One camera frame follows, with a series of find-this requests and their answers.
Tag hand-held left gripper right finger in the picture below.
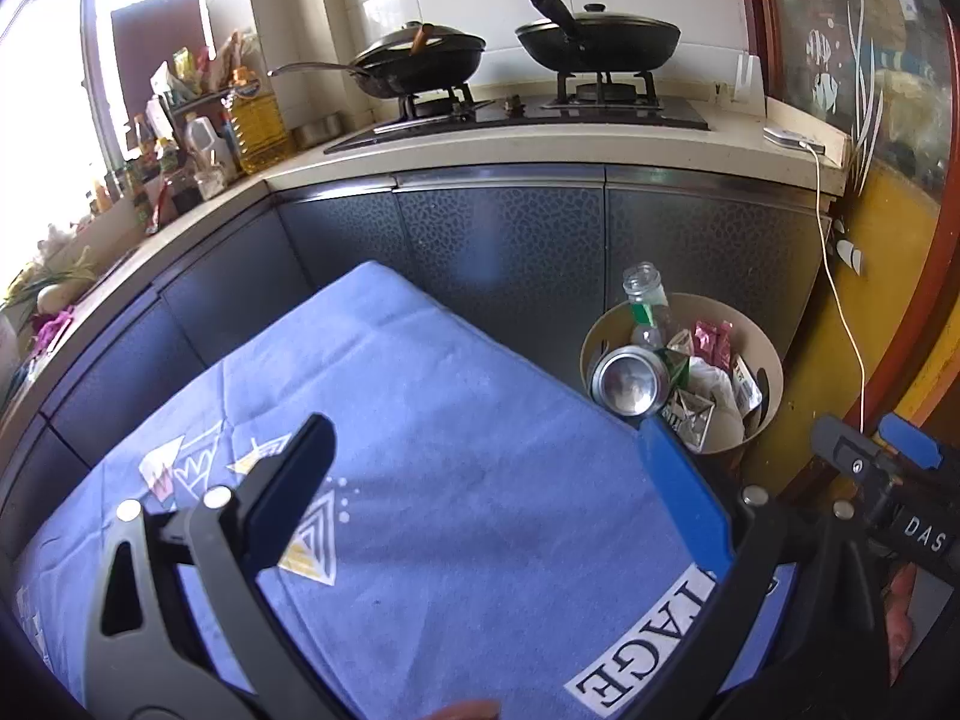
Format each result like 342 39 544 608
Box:
637 414 893 720

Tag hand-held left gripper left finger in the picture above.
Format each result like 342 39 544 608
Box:
81 412 353 720

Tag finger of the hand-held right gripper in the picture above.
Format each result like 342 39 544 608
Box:
812 412 883 485
877 412 960 472

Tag white green milk carton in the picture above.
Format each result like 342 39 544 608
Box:
656 328 719 453

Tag white tissue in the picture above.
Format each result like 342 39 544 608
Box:
686 356 743 421

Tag red snack packet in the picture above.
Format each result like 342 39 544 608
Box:
691 319 734 368

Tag beige round waste bin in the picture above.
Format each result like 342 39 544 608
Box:
580 292 785 455

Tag clear plastic bottle green label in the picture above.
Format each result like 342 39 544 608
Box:
622 261 672 350

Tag person's left hand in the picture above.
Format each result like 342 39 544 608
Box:
433 699 502 720

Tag blue printed tablecloth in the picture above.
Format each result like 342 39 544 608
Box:
15 261 796 720

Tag purple vegetable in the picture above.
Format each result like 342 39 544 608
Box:
30 307 76 355

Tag white charging phone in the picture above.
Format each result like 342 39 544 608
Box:
763 124 826 157

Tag green onions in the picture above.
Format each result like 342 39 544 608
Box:
4 247 100 308

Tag row of sauce bottles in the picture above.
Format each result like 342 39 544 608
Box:
86 116 185 230

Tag glass door with fish decal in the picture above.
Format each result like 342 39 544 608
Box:
739 0 960 511

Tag white plastic jug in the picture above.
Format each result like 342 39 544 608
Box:
182 112 237 188

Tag small steel pot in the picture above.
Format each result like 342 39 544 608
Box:
291 111 344 151

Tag yellow cooking oil bottle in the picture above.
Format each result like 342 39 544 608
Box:
227 67 292 175

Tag black gas stove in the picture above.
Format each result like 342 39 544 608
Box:
324 71 710 156

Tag spice rack with packets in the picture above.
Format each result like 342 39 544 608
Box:
146 30 260 136

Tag black wok with lid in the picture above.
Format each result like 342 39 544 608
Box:
268 21 487 100

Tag black frying pan with lid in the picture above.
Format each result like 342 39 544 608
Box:
514 0 682 74

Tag kitchen window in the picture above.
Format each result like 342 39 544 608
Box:
0 0 218 256

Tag reddish window poster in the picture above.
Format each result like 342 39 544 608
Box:
111 0 215 62

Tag white wall plug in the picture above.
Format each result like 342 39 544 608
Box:
831 217 865 276

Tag white charging cable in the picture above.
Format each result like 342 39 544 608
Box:
801 139 871 432

